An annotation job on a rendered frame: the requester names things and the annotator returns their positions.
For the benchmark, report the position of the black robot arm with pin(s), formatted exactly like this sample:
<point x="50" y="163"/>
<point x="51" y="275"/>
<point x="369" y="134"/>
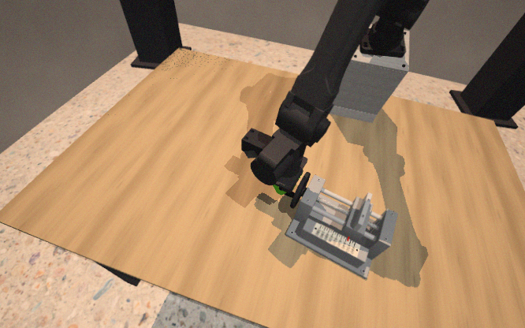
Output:
<point x="302" y="116"/>

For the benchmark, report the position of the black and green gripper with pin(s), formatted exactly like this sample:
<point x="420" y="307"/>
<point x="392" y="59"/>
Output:
<point x="288" y="180"/>

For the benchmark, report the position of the grey slide clamp with black handwheel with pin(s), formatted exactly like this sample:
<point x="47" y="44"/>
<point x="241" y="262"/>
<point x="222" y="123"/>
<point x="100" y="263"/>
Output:
<point x="322" y="233"/>

